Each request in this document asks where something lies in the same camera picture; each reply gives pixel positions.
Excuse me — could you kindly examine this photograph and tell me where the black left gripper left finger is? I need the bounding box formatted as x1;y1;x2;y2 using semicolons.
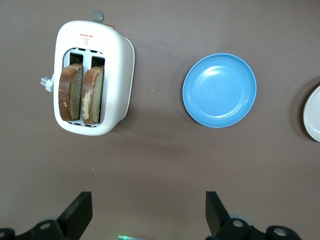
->
0;191;93;240

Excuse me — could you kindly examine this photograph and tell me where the white power plug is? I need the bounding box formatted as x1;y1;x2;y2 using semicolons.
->
40;73;55;93

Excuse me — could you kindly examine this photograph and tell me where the blue plate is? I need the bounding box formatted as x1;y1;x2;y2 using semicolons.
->
182;52;258;129

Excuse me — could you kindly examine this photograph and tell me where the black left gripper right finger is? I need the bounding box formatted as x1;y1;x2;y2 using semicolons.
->
205;191;301;240

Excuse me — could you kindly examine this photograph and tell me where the brown bread slice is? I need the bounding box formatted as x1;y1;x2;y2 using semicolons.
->
58;62;84;122
81;65;105;125

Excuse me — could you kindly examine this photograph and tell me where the white two-slot toaster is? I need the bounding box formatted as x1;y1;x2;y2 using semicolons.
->
53;9;136;137

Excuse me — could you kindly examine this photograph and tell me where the beige plate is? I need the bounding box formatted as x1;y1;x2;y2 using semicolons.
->
302;84;320;143

